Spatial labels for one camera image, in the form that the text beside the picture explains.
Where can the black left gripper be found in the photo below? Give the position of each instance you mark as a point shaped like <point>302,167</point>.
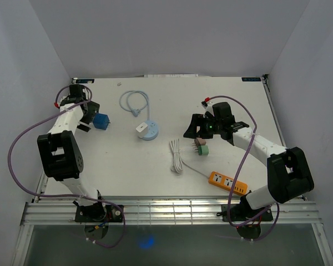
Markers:
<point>92,108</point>

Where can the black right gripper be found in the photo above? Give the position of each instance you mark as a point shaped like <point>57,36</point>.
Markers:
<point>191,131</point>

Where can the blue cube socket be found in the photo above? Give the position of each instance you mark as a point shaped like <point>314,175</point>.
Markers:
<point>101,121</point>

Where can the round light blue socket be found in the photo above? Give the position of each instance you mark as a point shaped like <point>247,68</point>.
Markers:
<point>153,130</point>

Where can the white usb charger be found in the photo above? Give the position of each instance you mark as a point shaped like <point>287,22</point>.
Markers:
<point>142,129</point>

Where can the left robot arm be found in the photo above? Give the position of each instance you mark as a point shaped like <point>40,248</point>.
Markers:
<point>61,157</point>

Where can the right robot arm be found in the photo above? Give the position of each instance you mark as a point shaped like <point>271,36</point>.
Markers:
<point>288,173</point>

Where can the pink plug adapter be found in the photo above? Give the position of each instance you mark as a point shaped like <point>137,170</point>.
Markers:
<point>199,142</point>

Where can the green usb charger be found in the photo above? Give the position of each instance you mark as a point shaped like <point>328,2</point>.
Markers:
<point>202,150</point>

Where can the orange power strip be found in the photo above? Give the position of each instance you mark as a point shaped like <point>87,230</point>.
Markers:
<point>224,182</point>

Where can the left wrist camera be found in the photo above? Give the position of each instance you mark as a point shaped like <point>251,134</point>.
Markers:
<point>62,102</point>

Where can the light blue wall plug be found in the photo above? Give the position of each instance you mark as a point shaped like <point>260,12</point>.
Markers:
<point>136,112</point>

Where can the aluminium frame rail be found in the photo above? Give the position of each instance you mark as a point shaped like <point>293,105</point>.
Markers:
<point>152,212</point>

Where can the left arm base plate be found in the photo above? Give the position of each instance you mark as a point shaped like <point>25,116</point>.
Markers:
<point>98,213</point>

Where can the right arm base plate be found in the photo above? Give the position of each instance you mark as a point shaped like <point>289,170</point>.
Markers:
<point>239,215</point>

